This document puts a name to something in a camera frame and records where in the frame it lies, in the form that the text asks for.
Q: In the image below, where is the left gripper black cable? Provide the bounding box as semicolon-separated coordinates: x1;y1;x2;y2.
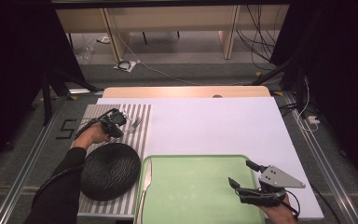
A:
32;117;107;203

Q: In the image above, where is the bundle of black cables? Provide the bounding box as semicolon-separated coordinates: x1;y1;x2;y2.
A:
236;4;290;71

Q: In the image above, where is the light wooden desk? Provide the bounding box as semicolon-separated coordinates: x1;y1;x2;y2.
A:
55;4;290;62

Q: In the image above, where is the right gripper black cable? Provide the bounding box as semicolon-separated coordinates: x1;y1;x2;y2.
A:
279;183;334;224

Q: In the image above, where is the clear crumpled plastic bag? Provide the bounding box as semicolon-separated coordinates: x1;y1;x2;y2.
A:
74;37;96;63

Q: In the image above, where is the long white floor cable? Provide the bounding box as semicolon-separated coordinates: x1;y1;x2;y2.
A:
115;31;254;87

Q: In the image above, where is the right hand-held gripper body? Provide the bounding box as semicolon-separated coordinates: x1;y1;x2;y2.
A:
237;165;307;208

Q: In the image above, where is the black curtain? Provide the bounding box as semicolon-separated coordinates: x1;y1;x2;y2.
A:
269;0;358;200
0;0;89;175

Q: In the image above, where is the thin white adapter cable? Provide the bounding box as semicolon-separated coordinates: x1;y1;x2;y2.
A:
296;76;320;133

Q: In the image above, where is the silver fork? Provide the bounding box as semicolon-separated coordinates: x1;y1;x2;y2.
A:
124;117;144;133

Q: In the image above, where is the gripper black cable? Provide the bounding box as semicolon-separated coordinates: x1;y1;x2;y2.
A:
279;183;334;224
32;117;107;203

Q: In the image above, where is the black textured plate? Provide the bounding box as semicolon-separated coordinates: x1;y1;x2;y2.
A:
80;143;143;202

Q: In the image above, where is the grey striped placemat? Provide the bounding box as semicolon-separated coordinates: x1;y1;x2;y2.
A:
71;104;152;217

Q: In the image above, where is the silver table knife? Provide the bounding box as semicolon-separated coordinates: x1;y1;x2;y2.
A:
135;158;153;224

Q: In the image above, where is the person's right hand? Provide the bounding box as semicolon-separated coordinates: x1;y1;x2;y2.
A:
259;194;297;224

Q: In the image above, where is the green plastic tray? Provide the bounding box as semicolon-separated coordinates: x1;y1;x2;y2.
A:
133;154;266;224

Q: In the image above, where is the black metal stand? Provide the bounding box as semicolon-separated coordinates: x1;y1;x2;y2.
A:
245;59;308;110
41;66;105;126

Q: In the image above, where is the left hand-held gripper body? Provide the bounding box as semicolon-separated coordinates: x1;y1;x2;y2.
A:
100;107;128;139

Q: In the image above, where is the person's left hand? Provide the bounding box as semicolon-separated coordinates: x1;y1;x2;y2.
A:
72;121;111;149

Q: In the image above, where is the white foam board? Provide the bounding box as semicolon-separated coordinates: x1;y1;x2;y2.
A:
77;96;324;220

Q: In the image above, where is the aluminium floor rail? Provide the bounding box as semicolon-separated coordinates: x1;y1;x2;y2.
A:
283;91;356;224
0;96;69;224

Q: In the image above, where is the plastic bag with black cable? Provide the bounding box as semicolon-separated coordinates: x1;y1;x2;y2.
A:
114;59;137;73

